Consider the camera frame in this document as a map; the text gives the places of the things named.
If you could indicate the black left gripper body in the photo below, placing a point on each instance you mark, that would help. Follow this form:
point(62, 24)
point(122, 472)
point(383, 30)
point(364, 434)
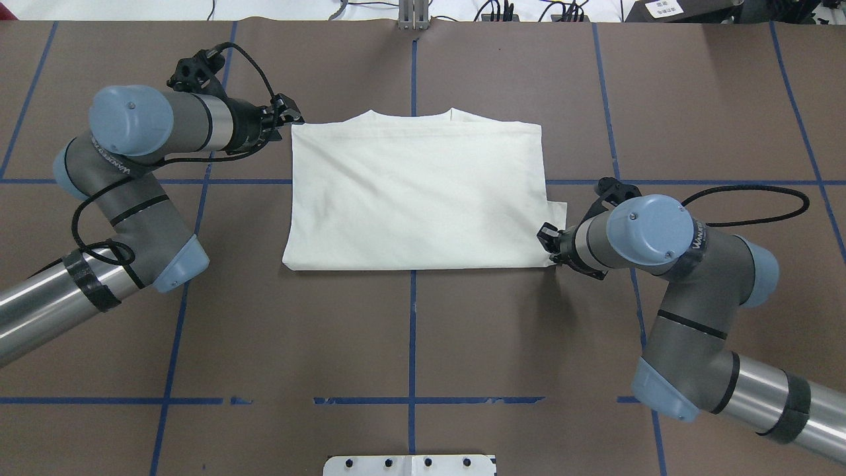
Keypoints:
point(249, 123)

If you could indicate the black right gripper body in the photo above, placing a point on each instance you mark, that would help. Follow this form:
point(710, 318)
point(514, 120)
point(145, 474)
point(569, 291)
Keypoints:
point(567, 245)

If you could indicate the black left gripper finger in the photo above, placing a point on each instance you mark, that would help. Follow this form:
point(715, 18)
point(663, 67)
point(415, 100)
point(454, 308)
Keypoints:
point(273, 135)
point(285, 111)

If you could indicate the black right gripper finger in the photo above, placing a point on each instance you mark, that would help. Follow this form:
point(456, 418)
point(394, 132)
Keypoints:
point(549, 237)
point(577, 265)

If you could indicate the white long-sleeve cat shirt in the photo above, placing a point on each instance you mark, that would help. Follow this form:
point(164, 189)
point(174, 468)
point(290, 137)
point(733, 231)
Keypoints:
point(447, 191)

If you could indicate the left robot arm grey silver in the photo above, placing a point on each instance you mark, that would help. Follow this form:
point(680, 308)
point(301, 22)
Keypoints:
point(128, 234)

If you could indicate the right robot arm grey silver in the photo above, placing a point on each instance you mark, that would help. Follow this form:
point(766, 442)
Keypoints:
point(686, 367)

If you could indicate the black box with label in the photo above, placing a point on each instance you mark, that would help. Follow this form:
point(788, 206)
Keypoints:
point(679, 12)

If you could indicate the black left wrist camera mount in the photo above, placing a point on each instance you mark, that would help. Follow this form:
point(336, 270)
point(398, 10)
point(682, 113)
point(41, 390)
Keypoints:
point(198, 74)

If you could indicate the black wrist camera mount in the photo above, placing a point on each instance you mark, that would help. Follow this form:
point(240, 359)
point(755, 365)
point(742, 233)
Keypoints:
point(198, 74)
point(610, 191)

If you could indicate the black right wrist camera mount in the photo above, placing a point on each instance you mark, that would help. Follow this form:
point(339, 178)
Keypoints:
point(610, 191)

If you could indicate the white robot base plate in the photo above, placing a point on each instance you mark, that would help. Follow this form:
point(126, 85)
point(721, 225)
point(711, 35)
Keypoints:
point(437, 464)

